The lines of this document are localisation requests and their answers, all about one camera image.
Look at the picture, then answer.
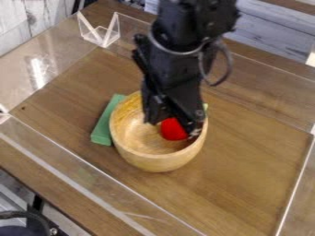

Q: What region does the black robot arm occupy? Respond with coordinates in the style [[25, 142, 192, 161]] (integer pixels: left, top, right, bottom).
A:
[[132, 0, 240, 139]]

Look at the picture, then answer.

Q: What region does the clear acrylic corner bracket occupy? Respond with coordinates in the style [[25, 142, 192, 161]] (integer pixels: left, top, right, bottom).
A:
[[75, 12, 120, 48]]

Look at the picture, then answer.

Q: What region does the clear acrylic table barrier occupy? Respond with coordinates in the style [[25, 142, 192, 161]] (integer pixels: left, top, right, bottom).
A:
[[0, 18, 315, 236]]

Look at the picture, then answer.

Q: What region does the green rectangular block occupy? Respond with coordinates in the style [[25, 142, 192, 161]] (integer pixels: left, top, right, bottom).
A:
[[89, 94, 125, 146]]

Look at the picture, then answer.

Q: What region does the black clamp under table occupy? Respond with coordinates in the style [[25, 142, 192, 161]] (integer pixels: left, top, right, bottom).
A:
[[0, 196, 69, 236]]

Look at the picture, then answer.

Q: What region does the wooden bowl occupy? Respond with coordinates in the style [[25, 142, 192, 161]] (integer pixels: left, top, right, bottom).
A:
[[109, 91, 208, 172]]

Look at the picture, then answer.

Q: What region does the red plush strawberry toy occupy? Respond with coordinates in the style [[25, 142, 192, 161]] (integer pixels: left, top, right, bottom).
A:
[[158, 117, 202, 141]]

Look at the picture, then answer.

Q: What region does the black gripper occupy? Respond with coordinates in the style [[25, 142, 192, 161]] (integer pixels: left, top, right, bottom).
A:
[[132, 34, 214, 139]]

